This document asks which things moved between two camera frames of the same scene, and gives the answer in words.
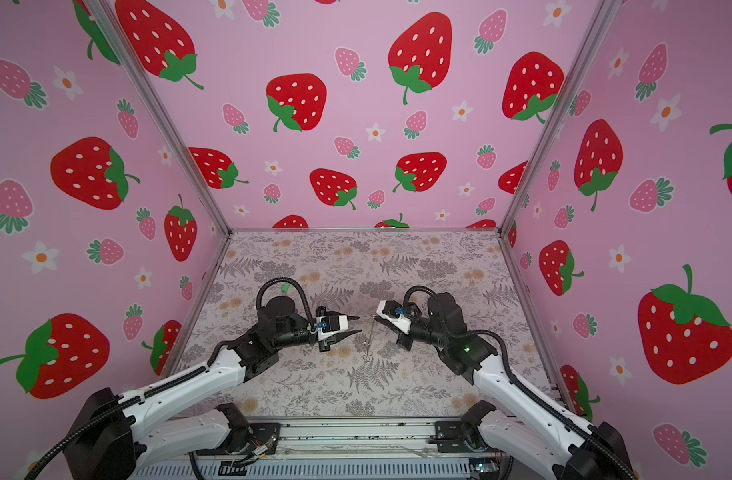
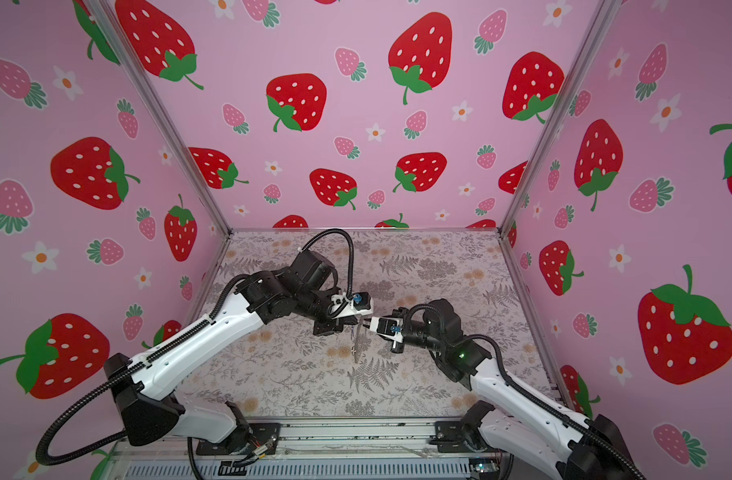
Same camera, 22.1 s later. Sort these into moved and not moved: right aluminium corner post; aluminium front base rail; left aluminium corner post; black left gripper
Moved: black left gripper
Not moved: aluminium front base rail; right aluminium corner post; left aluminium corner post
